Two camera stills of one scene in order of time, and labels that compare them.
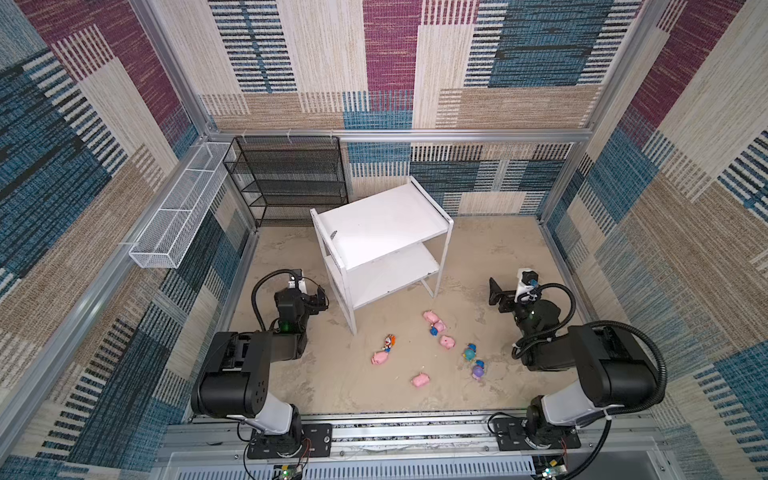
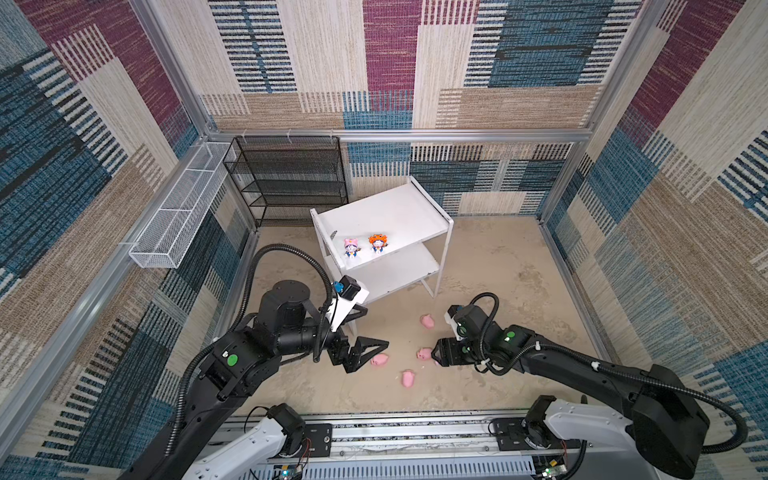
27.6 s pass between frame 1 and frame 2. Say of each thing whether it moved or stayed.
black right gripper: moved
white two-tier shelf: stayed
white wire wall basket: stayed
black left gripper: moved
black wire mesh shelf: stayed
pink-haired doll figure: moved
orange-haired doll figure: moved
